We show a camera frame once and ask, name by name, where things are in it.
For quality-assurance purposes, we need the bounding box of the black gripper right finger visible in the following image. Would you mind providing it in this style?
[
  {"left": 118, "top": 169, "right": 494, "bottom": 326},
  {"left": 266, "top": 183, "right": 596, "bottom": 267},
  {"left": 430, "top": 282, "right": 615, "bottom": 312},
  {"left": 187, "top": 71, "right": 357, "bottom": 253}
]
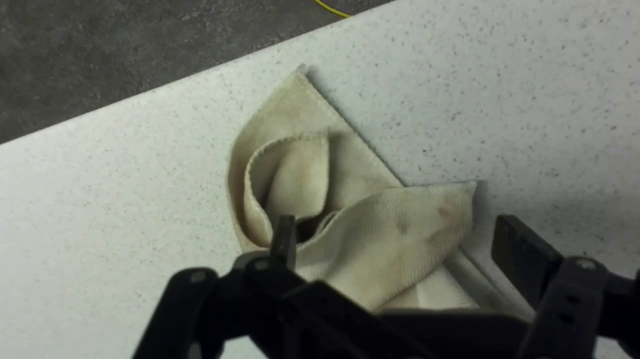
[{"left": 489, "top": 213, "right": 640, "bottom": 359}]

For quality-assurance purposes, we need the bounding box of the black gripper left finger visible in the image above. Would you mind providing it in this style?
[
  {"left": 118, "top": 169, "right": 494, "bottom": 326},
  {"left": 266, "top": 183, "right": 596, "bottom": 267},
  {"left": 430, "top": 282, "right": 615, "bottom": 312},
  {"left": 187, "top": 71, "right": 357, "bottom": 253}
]
[{"left": 129, "top": 213, "right": 310, "bottom": 359}]

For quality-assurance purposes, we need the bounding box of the beige stained cloth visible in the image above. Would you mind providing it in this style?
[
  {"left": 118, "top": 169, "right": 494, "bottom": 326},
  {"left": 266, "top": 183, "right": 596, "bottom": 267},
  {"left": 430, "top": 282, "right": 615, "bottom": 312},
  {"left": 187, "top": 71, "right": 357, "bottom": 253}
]
[{"left": 225, "top": 63, "right": 510, "bottom": 314}]

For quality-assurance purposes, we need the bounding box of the yellow floor cable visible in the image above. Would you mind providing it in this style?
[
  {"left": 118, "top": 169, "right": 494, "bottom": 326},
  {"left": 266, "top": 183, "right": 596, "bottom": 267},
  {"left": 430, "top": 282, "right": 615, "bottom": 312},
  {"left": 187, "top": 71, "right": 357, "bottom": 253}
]
[{"left": 311, "top": 0, "right": 352, "bottom": 21}]

